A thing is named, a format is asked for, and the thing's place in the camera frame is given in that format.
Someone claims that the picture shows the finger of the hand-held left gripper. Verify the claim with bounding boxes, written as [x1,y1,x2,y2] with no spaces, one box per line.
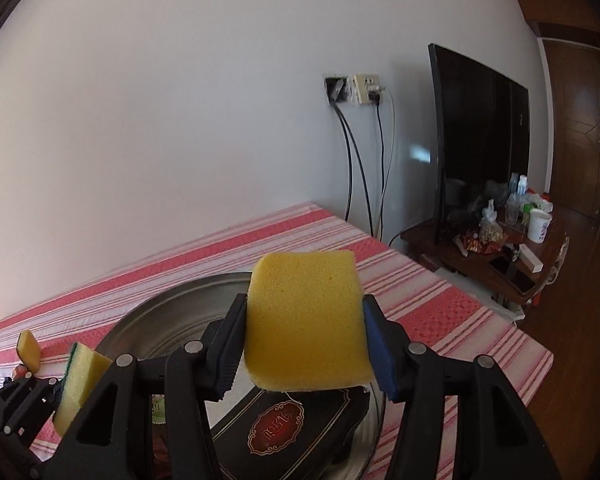
[0,372,66,438]

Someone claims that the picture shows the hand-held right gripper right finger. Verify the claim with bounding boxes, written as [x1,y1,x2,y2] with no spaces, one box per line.
[362,296,563,480]

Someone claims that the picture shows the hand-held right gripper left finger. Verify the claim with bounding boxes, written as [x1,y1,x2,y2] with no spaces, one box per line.
[55,292,248,480]

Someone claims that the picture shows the yellow green scouring sponge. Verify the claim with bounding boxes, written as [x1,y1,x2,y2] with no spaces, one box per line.
[17,330,42,372]
[244,249,376,392]
[54,342,113,436]

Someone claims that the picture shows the round dark blue metal tin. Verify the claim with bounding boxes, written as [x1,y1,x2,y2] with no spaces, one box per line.
[94,271,383,480]

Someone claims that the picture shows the black gift box red emblem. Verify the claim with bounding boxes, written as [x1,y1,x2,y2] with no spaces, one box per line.
[210,385,371,480]

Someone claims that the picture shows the red striped tablecloth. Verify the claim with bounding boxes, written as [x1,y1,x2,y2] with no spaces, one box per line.
[0,202,555,480]

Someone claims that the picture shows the dark wooden television stand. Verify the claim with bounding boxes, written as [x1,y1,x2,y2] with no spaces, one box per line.
[400,205,571,311]

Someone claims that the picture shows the red snack packs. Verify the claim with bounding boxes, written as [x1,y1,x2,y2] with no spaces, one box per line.
[460,230,501,259]

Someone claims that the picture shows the black phone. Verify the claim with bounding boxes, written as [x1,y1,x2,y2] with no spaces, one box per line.
[487,255,516,278]

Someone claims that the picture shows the clear bag of snacks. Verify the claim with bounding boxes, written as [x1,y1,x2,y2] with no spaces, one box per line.
[479,200,505,248]

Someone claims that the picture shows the long white box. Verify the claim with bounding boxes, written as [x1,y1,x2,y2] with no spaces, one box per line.
[514,244,544,273]

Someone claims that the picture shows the white printed cup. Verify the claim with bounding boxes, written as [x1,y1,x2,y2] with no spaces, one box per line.
[526,209,552,243]

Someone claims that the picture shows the black flat television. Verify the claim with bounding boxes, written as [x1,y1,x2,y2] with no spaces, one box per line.
[427,43,531,248]

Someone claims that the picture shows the dark wooden door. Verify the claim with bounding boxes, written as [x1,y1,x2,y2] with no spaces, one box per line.
[542,40,600,233]

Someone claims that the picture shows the black cable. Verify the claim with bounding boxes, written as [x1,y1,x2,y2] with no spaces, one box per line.
[336,104,353,223]
[340,107,376,236]
[376,102,387,238]

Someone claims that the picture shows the beige wall socket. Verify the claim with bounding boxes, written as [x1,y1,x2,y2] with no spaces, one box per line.
[349,73,383,107]

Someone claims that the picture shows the dark open wall box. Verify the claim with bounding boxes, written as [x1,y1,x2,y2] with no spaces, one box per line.
[324,75,348,107]

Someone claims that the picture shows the dark wooden wall panel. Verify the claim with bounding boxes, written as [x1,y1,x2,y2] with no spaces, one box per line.
[507,0,600,41]

